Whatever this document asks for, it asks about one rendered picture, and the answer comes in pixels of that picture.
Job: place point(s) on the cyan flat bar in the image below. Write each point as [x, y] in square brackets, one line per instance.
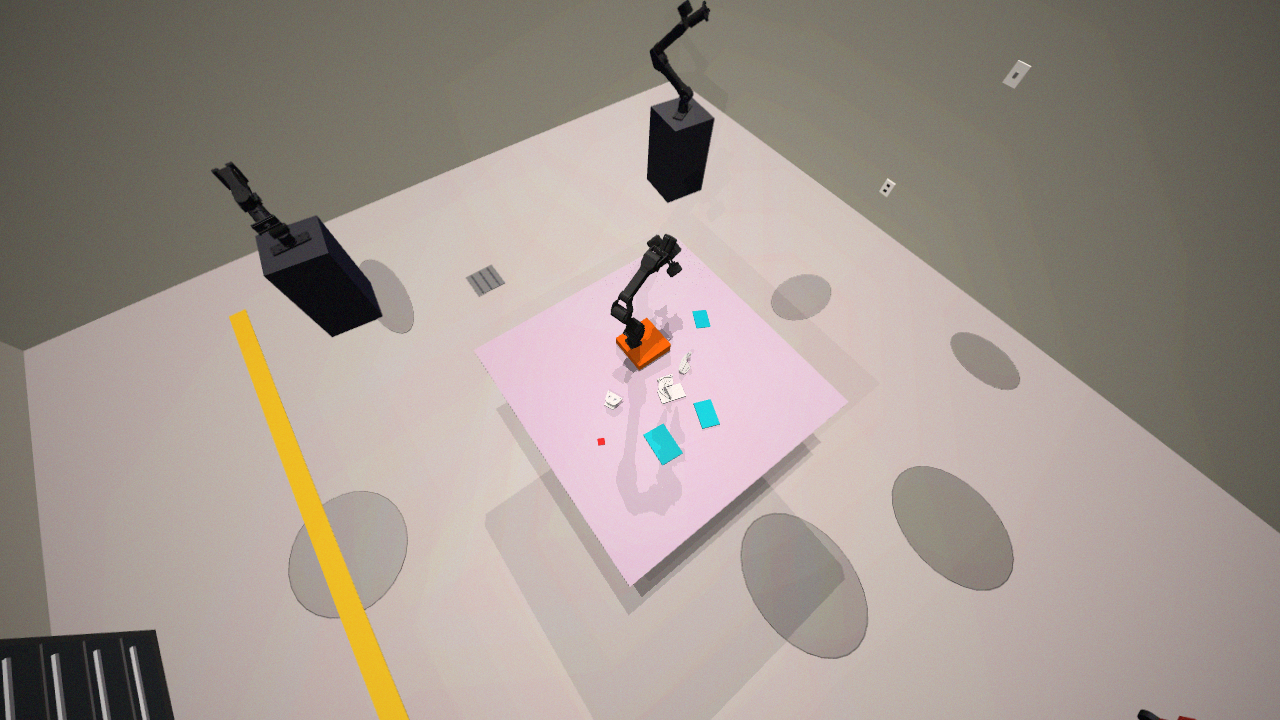
[663, 444]
[706, 414]

